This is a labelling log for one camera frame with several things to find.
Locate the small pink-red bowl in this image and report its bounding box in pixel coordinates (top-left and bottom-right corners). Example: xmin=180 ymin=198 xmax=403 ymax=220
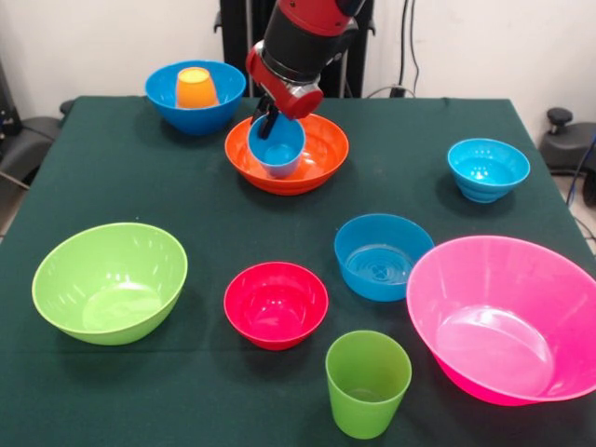
xmin=223 ymin=261 xmax=330 ymax=352

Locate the blue cup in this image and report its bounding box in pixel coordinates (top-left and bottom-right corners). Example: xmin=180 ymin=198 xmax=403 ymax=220
xmin=247 ymin=114 xmax=306 ymax=181

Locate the black hanging cable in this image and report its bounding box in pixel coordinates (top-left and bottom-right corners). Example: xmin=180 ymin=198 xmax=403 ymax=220
xmin=399 ymin=0 xmax=421 ymax=98

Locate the orange cup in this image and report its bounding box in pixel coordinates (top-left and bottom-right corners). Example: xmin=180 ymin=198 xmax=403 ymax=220
xmin=174 ymin=66 xmax=221 ymax=110

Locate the blue cable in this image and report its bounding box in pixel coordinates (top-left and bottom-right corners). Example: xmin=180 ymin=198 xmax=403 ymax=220
xmin=564 ymin=132 xmax=596 ymax=206

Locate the black pedestal foot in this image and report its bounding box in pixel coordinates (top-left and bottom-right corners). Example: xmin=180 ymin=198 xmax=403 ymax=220
xmin=538 ymin=107 xmax=596 ymax=171
xmin=0 ymin=99 xmax=75 ymax=183

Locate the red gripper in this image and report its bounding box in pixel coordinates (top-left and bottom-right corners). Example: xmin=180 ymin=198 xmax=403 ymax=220
xmin=245 ymin=40 xmax=325 ymax=141

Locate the blue flat-bottomed bowl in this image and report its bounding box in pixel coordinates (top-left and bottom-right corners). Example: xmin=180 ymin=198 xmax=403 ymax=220
xmin=333 ymin=213 xmax=436 ymax=303

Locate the green bowl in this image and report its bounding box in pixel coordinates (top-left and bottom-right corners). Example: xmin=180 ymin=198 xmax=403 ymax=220
xmin=31 ymin=222 xmax=189 ymax=346

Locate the large blue bowl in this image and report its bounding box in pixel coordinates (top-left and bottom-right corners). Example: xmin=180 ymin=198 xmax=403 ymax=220
xmin=144 ymin=60 xmax=248 ymax=137

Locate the small light blue ribbed bowl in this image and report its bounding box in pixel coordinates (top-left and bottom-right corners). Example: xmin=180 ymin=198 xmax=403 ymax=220
xmin=447 ymin=138 xmax=532 ymax=204

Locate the dark green tablecloth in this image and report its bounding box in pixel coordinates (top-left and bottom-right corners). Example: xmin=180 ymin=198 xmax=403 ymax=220
xmin=0 ymin=95 xmax=596 ymax=447

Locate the orange-red bowl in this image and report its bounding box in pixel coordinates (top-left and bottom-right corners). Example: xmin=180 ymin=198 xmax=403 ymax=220
xmin=223 ymin=113 xmax=350 ymax=196

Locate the green cup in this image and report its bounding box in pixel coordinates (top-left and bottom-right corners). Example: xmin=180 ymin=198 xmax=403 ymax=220
xmin=324 ymin=330 xmax=413 ymax=440

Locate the black equipment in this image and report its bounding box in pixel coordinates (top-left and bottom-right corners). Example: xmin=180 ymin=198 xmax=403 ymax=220
xmin=0 ymin=60 xmax=20 ymax=137

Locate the large pink bowl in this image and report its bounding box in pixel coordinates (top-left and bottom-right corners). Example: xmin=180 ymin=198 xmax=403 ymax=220
xmin=405 ymin=235 xmax=596 ymax=407

